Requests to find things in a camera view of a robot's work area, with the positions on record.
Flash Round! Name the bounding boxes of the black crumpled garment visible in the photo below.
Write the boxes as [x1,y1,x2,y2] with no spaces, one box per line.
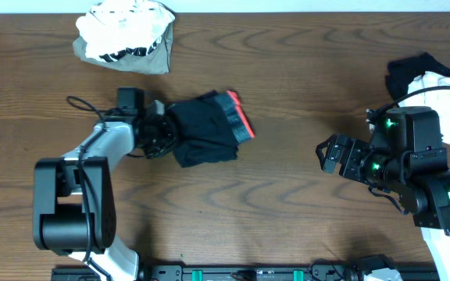
[385,52,450,101]

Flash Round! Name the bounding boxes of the olive green folded garment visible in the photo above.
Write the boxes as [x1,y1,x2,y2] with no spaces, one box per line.
[73,23,173,75]

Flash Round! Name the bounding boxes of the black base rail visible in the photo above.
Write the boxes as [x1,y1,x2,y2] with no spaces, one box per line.
[51,255,441,281]

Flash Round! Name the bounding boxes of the black shorts red waistband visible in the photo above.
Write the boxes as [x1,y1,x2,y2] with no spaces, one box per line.
[166,90,255,168]

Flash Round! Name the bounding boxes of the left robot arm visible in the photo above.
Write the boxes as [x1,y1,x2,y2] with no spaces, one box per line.
[32,87,177,281]

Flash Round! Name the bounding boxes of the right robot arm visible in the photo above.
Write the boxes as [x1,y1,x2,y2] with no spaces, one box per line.
[316,106,450,280]

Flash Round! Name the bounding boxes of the white crumpled garment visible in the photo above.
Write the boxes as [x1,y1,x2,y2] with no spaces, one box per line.
[398,71,450,144]

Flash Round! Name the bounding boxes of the white printed shirt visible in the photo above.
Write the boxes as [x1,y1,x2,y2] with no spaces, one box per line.
[76,0,175,62]

